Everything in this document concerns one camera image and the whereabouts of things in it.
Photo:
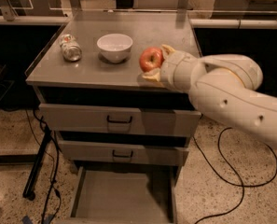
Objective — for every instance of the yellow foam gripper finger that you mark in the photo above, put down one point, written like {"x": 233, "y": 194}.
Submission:
{"x": 153, "y": 76}
{"x": 167, "y": 50}

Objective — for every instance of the red apple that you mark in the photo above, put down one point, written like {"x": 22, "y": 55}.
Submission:
{"x": 150, "y": 59}

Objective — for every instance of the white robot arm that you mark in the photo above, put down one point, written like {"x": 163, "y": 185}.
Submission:
{"x": 222, "y": 87}

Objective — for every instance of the grey drawer cabinet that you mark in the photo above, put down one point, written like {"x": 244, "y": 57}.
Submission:
{"x": 95, "y": 81}

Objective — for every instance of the top grey drawer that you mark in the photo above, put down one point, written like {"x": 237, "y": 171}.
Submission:
{"x": 109, "y": 119}

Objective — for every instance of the grey drawer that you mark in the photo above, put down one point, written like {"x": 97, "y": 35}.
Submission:
{"x": 125, "y": 194}
{"x": 75, "y": 149}
{"x": 109, "y": 119}

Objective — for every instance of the middle grey drawer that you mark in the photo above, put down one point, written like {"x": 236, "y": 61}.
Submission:
{"x": 75, "y": 149}

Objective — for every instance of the bottom grey drawer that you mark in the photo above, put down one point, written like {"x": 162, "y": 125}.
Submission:
{"x": 125, "y": 194}

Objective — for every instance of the white ceramic bowl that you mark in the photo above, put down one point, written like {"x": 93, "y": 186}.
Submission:
{"x": 115, "y": 47}

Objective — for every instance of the crushed soda can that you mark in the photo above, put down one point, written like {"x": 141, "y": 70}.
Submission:
{"x": 71, "y": 51}

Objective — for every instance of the black stand leg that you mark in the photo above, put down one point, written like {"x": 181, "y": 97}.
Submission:
{"x": 29, "y": 190}

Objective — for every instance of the white counter rail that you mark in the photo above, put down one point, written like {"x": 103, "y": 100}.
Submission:
{"x": 137, "y": 20}

